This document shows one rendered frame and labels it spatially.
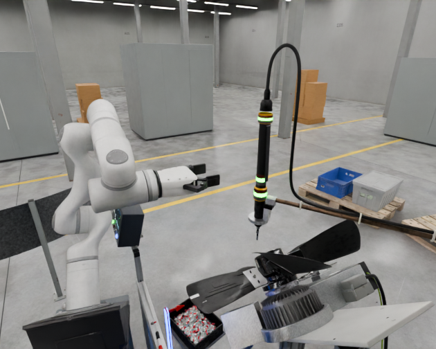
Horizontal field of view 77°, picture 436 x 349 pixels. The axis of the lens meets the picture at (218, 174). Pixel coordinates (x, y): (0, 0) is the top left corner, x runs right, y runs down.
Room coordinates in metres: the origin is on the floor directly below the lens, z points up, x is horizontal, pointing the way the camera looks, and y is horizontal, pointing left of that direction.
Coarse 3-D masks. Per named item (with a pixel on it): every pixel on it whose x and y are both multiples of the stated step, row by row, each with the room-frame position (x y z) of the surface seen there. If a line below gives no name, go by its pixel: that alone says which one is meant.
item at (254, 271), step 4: (252, 268) 0.85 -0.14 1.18; (244, 272) 0.83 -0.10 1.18; (248, 272) 0.83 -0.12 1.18; (252, 272) 0.83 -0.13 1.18; (256, 272) 0.83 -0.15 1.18; (248, 276) 0.81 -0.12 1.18; (252, 276) 0.81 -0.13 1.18; (256, 276) 0.81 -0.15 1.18; (260, 276) 0.81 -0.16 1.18; (252, 280) 0.78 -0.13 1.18; (256, 280) 0.78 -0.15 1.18; (260, 280) 0.78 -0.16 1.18; (264, 280) 0.78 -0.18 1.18; (256, 284) 0.77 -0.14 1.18; (260, 284) 0.77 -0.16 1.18; (264, 284) 0.77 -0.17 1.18
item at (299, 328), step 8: (328, 304) 0.72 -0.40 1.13; (320, 312) 0.66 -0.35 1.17; (328, 312) 0.67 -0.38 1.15; (304, 320) 0.63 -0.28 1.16; (312, 320) 0.63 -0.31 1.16; (320, 320) 0.64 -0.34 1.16; (328, 320) 0.65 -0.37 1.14; (264, 328) 0.70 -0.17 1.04; (280, 328) 0.63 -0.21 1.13; (288, 328) 0.62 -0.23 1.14; (296, 328) 0.62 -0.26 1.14; (304, 328) 0.61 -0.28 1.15; (312, 328) 0.61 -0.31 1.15; (264, 336) 0.66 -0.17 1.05; (272, 336) 0.63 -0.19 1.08; (280, 336) 0.62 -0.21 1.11; (288, 336) 0.61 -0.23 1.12; (296, 336) 0.60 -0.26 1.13
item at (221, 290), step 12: (216, 276) 0.82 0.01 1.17; (228, 276) 0.80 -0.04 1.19; (240, 276) 0.80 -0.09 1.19; (192, 288) 0.76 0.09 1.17; (204, 288) 0.75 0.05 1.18; (216, 288) 0.74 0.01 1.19; (228, 288) 0.74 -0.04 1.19; (240, 288) 0.74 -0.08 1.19; (252, 288) 0.74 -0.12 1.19; (192, 300) 0.69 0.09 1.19; (216, 300) 0.68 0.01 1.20; (228, 300) 0.68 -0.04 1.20; (204, 312) 0.62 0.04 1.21
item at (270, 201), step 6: (270, 198) 0.78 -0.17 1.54; (264, 204) 0.77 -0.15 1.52; (270, 204) 0.77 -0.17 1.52; (264, 210) 0.78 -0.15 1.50; (270, 210) 0.79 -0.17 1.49; (252, 216) 0.80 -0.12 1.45; (264, 216) 0.78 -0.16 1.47; (270, 216) 0.79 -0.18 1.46; (252, 222) 0.78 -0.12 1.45; (258, 222) 0.77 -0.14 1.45; (264, 222) 0.77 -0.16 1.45
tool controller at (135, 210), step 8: (120, 208) 1.20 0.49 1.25; (128, 208) 1.21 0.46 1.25; (136, 208) 1.23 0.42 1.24; (112, 216) 1.34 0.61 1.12; (120, 216) 1.16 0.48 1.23; (128, 216) 1.15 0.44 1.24; (136, 216) 1.17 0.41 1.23; (144, 216) 1.20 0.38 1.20; (112, 224) 1.30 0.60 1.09; (120, 224) 1.14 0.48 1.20; (128, 224) 1.15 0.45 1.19; (136, 224) 1.16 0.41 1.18; (120, 232) 1.13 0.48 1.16; (128, 232) 1.14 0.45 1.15; (136, 232) 1.16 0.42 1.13; (120, 240) 1.13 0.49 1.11; (128, 240) 1.14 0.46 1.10; (136, 240) 1.16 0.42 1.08
